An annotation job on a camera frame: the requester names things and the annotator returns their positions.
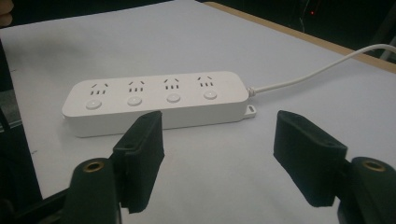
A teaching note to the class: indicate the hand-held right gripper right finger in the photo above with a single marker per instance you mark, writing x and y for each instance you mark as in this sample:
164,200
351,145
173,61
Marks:
314,155

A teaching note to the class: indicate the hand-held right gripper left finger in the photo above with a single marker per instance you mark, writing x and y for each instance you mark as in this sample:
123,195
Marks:
137,161

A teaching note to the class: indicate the white power strip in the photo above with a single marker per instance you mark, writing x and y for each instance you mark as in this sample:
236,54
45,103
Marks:
155,101

